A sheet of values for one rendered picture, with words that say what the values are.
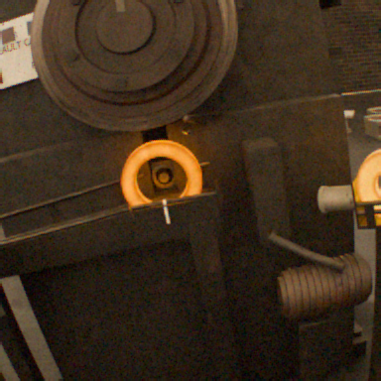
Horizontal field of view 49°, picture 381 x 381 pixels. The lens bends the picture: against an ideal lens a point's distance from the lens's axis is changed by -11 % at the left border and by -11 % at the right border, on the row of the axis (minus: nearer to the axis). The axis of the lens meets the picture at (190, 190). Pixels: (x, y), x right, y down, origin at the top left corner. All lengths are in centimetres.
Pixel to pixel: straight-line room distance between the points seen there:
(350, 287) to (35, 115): 89
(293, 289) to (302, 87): 51
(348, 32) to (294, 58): 645
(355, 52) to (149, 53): 682
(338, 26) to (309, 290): 674
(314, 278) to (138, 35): 63
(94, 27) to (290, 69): 51
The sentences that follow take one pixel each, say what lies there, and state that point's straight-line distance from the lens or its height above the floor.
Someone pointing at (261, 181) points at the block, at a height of 72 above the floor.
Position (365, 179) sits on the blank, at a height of 72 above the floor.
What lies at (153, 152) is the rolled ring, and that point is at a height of 82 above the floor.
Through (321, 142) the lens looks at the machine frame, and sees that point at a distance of 116.
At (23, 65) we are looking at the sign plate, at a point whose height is 110.
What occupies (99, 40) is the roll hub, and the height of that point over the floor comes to 110.
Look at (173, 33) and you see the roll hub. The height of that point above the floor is 108.
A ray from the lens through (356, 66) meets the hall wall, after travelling 764.
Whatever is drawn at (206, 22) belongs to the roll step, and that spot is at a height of 109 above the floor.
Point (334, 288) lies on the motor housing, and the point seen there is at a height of 50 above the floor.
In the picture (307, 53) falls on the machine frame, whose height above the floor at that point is 99.
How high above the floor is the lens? 103
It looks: 17 degrees down
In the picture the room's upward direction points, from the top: 11 degrees counter-clockwise
